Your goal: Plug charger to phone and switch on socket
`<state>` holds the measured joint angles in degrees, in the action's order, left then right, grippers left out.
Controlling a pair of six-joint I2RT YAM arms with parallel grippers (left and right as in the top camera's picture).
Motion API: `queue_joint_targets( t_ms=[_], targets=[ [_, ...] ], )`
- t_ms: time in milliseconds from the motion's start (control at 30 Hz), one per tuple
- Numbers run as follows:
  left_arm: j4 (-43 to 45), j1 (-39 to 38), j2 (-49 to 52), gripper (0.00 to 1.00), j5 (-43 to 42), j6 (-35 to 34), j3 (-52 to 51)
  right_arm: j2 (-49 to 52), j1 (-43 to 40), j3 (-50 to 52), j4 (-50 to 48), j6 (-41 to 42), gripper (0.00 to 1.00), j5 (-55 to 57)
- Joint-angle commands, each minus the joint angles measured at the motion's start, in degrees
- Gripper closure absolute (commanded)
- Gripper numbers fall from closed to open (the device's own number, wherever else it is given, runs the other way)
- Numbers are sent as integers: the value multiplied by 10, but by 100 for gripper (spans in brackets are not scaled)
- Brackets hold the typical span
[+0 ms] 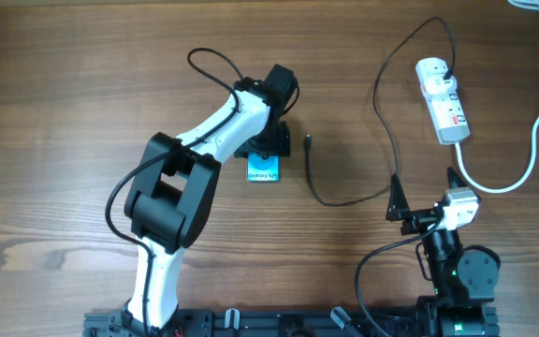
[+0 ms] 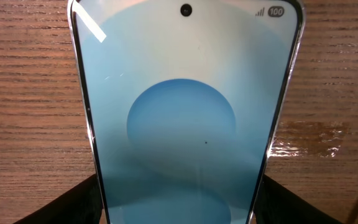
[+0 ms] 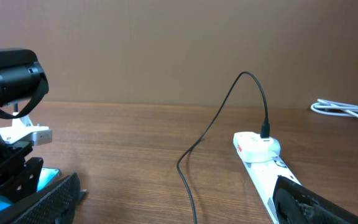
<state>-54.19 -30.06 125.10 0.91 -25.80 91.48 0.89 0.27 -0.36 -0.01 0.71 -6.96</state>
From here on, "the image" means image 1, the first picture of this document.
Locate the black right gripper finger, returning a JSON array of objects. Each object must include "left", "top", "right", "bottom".
[
  {"left": 446, "top": 167, "right": 467, "bottom": 189},
  {"left": 386, "top": 173, "right": 411, "bottom": 221}
]

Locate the blue screen Galaxy smartphone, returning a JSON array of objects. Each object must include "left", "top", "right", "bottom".
[{"left": 246, "top": 153, "right": 280, "bottom": 183}]

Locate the black USB charging cable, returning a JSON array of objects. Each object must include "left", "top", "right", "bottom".
[{"left": 303, "top": 17, "right": 457, "bottom": 208}]

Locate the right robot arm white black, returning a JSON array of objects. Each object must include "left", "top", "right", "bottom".
[{"left": 386, "top": 168, "right": 502, "bottom": 337}]

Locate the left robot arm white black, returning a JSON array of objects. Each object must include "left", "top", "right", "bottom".
[{"left": 121, "top": 65, "right": 298, "bottom": 336}]

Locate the white USB charger plug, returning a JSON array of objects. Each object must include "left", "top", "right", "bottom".
[{"left": 420, "top": 75, "right": 458, "bottom": 101}]

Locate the white power strip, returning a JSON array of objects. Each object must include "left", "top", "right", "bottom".
[{"left": 415, "top": 57, "right": 470, "bottom": 145}]

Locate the white power strip cord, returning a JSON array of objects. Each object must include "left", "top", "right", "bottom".
[{"left": 454, "top": 0, "right": 539, "bottom": 195}]

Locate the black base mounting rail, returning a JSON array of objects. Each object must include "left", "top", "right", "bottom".
[{"left": 83, "top": 306, "right": 500, "bottom": 337}]

